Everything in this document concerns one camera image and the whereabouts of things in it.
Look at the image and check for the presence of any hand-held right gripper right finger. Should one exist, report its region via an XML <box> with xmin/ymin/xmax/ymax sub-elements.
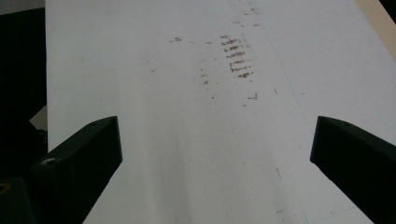
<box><xmin>309</xmin><ymin>115</ymin><xmax>396</xmax><ymax>224</ymax></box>

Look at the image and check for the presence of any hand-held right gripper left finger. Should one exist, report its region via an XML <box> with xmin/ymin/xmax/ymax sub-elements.
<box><xmin>29</xmin><ymin>115</ymin><xmax>123</xmax><ymax>224</ymax></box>

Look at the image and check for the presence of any white paper sheet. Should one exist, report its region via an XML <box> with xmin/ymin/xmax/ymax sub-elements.
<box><xmin>44</xmin><ymin>0</ymin><xmax>396</xmax><ymax>224</ymax></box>

